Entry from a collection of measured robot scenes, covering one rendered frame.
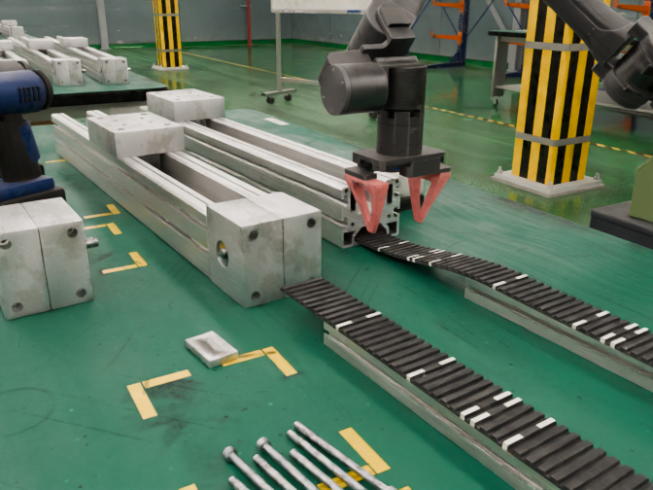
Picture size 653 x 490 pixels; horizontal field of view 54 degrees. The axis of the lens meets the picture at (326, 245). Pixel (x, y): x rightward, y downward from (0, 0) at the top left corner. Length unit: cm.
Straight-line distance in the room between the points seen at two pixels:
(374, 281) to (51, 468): 41
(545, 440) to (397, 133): 43
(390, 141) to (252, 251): 22
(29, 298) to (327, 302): 32
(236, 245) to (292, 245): 6
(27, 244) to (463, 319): 46
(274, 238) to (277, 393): 20
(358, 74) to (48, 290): 41
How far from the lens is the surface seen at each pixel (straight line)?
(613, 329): 65
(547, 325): 68
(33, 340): 70
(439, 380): 53
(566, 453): 48
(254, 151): 105
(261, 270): 70
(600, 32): 113
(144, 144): 105
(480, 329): 68
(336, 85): 74
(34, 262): 74
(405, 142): 79
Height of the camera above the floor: 110
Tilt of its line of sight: 21 degrees down
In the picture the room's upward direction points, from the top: straight up
